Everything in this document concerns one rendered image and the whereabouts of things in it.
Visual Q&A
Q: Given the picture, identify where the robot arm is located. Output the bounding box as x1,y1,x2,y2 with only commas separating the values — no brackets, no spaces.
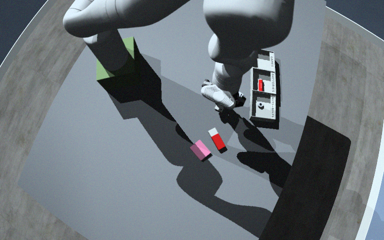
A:
63,0,295,110

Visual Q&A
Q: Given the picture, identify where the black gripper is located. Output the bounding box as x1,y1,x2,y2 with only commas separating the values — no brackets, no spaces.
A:
202,79,246,108

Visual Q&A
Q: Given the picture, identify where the red and white eraser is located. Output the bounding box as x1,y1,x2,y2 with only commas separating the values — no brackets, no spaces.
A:
208,128,225,151

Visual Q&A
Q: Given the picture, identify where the white domino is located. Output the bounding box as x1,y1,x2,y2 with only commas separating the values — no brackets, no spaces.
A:
215,104,224,113

